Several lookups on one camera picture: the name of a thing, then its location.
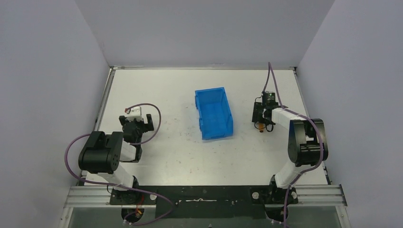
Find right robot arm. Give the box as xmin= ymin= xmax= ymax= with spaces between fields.
xmin=251 ymin=91 xmax=328 ymax=189

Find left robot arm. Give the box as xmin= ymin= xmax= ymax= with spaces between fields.
xmin=78 ymin=114 xmax=154 ymax=191

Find blue plastic bin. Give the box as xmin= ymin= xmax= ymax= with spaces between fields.
xmin=195 ymin=87 xmax=233 ymax=140

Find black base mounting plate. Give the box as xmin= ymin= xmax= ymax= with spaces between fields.
xmin=109 ymin=184 xmax=298 ymax=221

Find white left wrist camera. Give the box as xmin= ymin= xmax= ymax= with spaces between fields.
xmin=125 ymin=106 xmax=143 ymax=122

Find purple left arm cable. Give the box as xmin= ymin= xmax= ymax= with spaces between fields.
xmin=64 ymin=103 xmax=175 ymax=227

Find aluminium frame rail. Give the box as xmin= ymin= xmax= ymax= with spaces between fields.
xmin=64 ymin=185 xmax=347 ymax=209

